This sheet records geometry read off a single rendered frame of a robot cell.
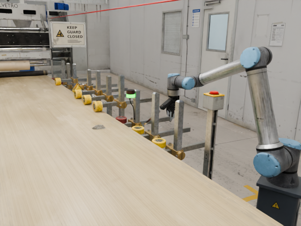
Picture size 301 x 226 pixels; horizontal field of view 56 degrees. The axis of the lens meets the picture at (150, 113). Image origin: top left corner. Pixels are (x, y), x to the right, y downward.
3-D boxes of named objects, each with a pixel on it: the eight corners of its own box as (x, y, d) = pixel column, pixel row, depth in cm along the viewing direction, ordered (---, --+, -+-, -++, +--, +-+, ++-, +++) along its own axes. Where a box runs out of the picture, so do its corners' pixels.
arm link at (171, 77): (174, 74, 209) (165, 72, 216) (173, 91, 212) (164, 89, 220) (182, 73, 215) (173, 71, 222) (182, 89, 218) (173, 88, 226)
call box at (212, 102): (212, 107, 139) (214, 91, 137) (223, 110, 133) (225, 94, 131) (202, 109, 136) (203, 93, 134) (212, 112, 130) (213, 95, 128)
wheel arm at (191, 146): (211, 144, 186) (211, 138, 184) (214, 145, 183) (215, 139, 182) (153, 157, 164) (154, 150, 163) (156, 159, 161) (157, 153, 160)
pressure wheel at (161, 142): (152, 154, 168) (153, 136, 165) (166, 156, 167) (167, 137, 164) (150, 160, 161) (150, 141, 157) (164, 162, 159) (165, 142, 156)
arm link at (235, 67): (277, 43, 172) (195, 75, 224) (267, 43, 164) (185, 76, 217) (282, 62, 171) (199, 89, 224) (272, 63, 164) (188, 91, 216)
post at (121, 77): (122, 133, 232) (122, 74, 219) (124, 134, 229) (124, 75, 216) (118, 133, 231) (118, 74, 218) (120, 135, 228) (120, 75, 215)
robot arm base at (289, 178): (269, 171, 194) (271, 157, 192) (300, 179, 184) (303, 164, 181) (263, 182, 179) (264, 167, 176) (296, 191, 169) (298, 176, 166)
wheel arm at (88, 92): (126, 90, 285) (126, 86, 284) (127, 91, 282) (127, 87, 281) (76, 94, 261) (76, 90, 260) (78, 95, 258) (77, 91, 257)
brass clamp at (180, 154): (172, 150, 174) (172, 143, 173) (186, 159, 163) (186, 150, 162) (164, 153, 171) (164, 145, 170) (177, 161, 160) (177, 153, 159)
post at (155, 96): (154, 161, 192) (156, 91, 179) (157, 163, 189) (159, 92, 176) (150, 162, 190) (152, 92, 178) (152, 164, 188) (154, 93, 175)
